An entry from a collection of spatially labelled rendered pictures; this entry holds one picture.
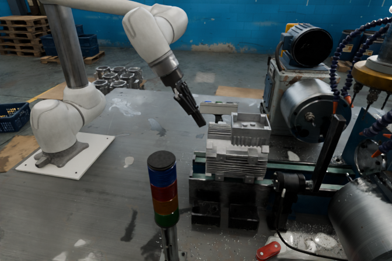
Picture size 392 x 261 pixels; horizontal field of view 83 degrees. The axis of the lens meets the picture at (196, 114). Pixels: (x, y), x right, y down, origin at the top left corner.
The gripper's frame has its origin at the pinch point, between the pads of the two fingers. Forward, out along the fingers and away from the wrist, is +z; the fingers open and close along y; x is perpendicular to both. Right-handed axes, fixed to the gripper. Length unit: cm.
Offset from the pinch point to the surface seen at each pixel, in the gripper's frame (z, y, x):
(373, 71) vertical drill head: 4, -9, -53
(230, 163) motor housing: 13.1, -14.6, -6.3
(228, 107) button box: 9.5, 17.8, -8.2
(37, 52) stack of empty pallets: -142, 440, 440
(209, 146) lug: 4.7, -13.3, -2.9
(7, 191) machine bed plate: -12, -17, 82
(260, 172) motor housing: 19.7, -15.5, -13.9
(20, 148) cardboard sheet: -7, 96, 231
